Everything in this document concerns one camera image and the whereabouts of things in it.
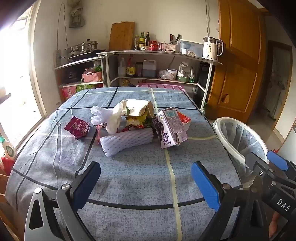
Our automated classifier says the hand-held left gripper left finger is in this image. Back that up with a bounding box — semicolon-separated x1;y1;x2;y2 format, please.
24;161;101;241

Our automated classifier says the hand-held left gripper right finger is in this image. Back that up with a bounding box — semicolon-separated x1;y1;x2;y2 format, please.
191;161;270;241

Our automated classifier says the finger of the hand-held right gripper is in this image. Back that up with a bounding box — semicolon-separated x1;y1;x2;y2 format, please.
245;152;287;183
267;151;296;180

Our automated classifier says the white trash bin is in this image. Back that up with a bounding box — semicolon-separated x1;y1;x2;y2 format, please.
212;117;270;183

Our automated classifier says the clear cup with red rim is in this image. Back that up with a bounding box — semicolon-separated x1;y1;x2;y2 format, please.
96;124;109;145

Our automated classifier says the white ribbed foam sleeve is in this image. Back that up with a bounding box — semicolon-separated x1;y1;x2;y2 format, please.
100;128;154;158

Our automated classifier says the dark red snack wrapper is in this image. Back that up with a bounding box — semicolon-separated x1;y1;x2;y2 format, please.
64;116;90;139

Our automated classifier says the purple milk carton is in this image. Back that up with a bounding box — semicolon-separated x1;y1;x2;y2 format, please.
152;108;188;149

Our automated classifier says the white foam fruit net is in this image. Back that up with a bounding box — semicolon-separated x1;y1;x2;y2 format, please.
90;103;127;135

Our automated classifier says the red white paper box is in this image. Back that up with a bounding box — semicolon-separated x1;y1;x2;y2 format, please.
177;111;192;131

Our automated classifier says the yellow snack wrapper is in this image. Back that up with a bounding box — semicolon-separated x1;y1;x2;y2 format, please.
126;115;151;129

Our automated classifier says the person's right hand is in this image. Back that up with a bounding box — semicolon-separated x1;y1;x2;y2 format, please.
269;211;284;241

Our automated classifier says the red plastic item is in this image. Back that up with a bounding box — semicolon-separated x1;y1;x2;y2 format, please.
1;156;15;176

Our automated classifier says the red green carton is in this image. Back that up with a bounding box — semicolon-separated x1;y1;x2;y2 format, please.
60;83;95;101

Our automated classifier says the wooden door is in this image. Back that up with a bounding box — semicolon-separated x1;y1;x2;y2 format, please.
206;0;267;124

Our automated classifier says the pink woven basket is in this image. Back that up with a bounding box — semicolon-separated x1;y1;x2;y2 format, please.
83;71;102;83

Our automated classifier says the small black appliance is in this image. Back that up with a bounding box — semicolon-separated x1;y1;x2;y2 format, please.
63;71;79;84

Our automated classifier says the pink lidded storage bin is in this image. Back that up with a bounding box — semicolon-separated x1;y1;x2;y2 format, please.
136;82;185;92

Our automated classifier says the white food bag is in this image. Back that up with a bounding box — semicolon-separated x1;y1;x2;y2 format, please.
178;62;193;78

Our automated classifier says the large metal shelf rack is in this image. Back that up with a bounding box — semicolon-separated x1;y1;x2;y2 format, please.
97;50;223;112

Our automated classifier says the clear plastic bottle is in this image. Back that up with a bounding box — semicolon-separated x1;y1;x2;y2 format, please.
118;57;126;78

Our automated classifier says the small metal shelf rack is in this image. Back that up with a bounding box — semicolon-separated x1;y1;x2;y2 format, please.
54;57;107;102

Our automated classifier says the white electric kettle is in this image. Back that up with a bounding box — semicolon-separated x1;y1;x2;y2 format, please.
202;36;224;60

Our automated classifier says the soy sauce bottle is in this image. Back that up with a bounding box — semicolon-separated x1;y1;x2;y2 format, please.
126;58;136;77

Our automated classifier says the white jug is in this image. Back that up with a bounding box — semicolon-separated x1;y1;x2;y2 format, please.
142;59;157;78

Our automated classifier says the black induction cooker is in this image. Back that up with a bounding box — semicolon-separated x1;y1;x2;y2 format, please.
68;49;106;62

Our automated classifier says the clear plastic storage box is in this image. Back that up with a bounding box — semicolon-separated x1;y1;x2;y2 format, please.
179;39;205;57

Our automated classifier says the steel steamer pot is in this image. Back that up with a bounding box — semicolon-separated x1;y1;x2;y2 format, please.
65;39;99;58

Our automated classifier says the wooden cutting board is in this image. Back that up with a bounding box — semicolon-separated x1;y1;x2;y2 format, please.
109;22;136;51

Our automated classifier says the hanging cloth bag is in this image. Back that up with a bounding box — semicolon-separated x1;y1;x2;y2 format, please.
67;0;85;29

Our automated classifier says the black power cable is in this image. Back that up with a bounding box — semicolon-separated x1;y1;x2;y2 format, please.
57;3;69;50

